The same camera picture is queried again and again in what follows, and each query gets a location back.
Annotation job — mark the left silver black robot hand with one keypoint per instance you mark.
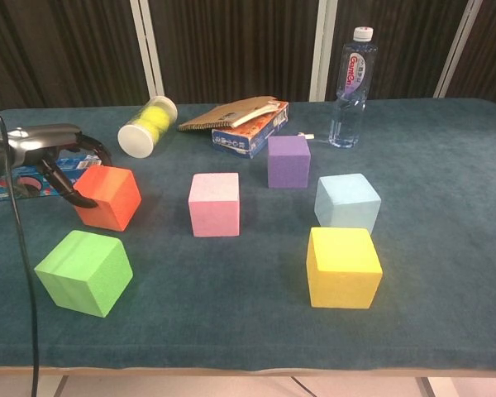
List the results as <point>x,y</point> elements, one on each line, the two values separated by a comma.
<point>45,140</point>

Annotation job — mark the orange foam cube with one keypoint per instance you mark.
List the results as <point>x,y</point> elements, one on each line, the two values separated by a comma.
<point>107,194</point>

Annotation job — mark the green foam cube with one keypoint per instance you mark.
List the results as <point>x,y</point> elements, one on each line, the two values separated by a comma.
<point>82,273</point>

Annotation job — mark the pink foam cube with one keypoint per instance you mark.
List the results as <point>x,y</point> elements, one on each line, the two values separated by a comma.
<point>214,207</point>

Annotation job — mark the light blue foam cube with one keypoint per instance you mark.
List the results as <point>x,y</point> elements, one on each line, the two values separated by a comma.
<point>347,202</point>

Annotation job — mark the yellow foam cube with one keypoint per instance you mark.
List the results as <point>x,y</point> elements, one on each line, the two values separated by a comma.
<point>343,273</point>

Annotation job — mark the blue Oreo cookie box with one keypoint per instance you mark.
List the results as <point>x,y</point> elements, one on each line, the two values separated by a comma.
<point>29,184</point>

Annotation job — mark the clear tennis ball tube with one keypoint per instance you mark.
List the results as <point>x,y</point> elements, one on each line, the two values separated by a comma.
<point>134,140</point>

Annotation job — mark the yellow tennis ball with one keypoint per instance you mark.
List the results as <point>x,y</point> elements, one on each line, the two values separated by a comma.
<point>144,126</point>
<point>159,116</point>

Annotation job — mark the brown spiral notebook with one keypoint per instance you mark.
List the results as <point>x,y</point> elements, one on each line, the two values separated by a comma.
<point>227,113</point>

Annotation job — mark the blue orange card box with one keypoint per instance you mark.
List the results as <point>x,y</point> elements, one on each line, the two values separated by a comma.
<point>248,138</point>

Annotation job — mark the purple foam cube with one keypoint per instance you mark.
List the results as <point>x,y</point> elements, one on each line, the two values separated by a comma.
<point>289,165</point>

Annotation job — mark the grey table leg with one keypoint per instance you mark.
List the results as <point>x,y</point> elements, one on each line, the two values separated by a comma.
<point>51,386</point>
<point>426,388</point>

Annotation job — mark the small white eraser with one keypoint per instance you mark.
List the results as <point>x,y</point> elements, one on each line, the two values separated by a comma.
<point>306,136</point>

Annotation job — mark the teal table cloth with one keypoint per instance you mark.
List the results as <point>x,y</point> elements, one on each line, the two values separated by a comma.
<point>248,331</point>

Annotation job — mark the clear plastic water bottle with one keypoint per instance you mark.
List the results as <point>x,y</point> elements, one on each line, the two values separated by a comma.
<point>351,91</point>

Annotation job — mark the white frame post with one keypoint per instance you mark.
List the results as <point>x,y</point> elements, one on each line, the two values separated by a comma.
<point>146,45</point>
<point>323,45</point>
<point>459,45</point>

